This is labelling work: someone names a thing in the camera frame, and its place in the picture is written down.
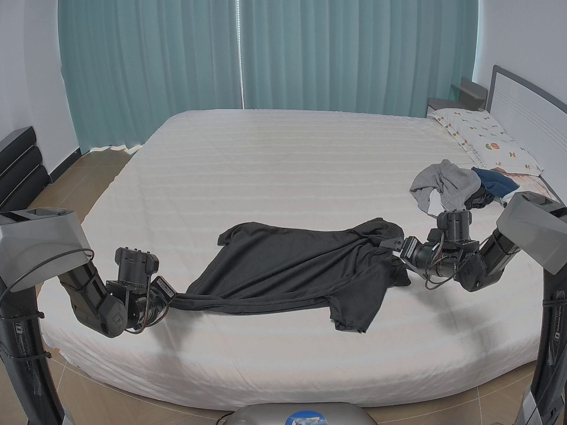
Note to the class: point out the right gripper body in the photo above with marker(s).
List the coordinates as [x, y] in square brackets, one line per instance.
[416, 255]

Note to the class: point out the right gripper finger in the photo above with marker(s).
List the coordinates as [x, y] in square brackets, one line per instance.
[392, 242]

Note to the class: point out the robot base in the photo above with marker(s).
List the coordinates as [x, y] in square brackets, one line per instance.
[296, 414]

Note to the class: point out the grey bedside table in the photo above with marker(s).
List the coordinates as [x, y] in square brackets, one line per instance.
[460, 95]

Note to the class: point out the bed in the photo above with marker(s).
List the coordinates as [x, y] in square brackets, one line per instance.
[288, 171]

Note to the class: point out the white printed pillow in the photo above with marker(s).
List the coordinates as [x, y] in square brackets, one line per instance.
[487, 140]

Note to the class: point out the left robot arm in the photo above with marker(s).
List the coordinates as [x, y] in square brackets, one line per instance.
[40, 246]

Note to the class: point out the black chest of drawers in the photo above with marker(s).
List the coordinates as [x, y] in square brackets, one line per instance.
[20, 166]

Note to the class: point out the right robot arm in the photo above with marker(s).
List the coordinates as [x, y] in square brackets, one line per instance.
[531, 224]

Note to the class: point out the blue-green curtain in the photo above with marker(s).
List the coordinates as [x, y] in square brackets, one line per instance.
[150, 60]
[354, 42]

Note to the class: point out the pile of clothes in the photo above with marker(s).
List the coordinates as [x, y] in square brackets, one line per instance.
[456, 184]

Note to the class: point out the black T-shirt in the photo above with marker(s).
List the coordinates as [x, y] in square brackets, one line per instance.
[288, 268]

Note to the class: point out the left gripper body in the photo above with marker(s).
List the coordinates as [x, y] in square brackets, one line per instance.
[155, 303]

